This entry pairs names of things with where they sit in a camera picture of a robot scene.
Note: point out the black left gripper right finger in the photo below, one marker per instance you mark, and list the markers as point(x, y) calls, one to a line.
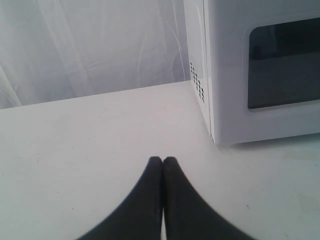
point(187, 216)

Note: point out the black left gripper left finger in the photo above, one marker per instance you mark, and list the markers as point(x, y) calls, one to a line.
point(139, 216)

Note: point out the white microwave door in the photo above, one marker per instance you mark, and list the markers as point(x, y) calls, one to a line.
point(263, 69)

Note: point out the white microwave oven body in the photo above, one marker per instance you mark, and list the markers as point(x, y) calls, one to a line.
point(197, 56)

